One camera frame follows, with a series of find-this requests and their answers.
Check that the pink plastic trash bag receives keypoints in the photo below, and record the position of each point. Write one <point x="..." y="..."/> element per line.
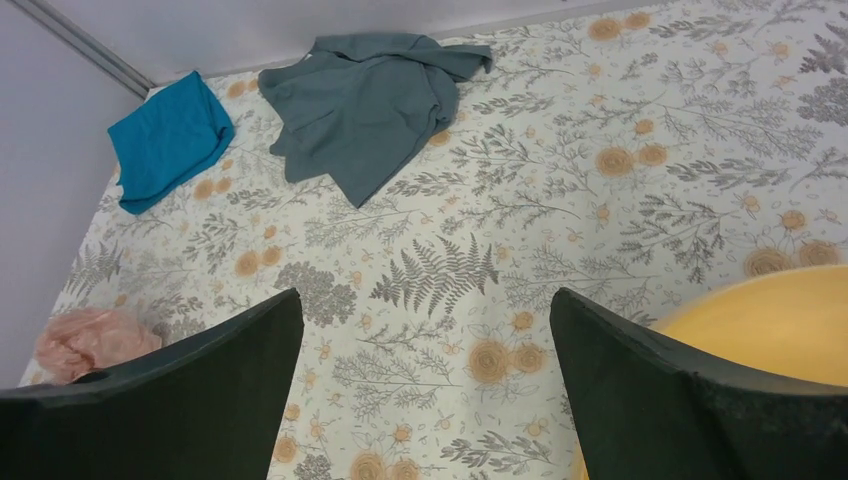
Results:
<point x="86" y="340"/>

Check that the floral patterned table cloth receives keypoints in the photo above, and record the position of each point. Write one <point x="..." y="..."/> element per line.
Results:
<point x="641" y="157"/>

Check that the yellow plastic trash bin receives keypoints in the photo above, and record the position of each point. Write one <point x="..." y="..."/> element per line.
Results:
<point x="792" y="323"/>

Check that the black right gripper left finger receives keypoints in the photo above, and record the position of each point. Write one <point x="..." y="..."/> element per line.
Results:
<point x="206" y="407"/>

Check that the aluminium frame post left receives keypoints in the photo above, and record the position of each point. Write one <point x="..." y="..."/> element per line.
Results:
<point x="104" y="59"/>

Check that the blue folded cloth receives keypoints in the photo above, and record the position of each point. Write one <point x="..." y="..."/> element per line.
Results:
<point x="175" y="135"/>

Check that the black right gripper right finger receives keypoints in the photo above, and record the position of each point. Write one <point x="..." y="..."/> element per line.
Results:
<point x="646" y="406"/>

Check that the grey-green crumpled cloth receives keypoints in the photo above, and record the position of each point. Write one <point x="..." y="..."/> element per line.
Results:
<point x="359" y="107"/>

